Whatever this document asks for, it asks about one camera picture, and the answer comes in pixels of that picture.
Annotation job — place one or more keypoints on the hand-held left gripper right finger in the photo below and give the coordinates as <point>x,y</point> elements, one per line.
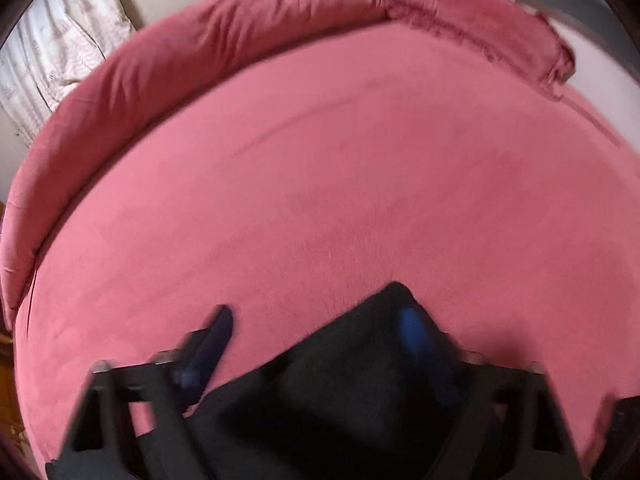
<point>415,332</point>

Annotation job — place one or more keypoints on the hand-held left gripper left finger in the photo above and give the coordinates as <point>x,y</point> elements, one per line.
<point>210,355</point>

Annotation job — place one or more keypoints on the black knit garment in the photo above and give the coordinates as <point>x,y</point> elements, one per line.
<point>325,400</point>

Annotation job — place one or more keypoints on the pink velvet sofa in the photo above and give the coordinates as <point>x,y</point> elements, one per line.
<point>325,185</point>

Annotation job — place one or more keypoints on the rolled red quilt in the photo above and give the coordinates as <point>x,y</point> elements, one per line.
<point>150,70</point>

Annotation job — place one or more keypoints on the red ruffled pillow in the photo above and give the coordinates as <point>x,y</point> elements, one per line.
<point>475,10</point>

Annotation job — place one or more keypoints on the white ship print curtain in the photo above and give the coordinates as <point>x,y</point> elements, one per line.
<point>60,50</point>

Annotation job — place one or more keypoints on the grey and white headboard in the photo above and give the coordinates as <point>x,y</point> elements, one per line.
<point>600,45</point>

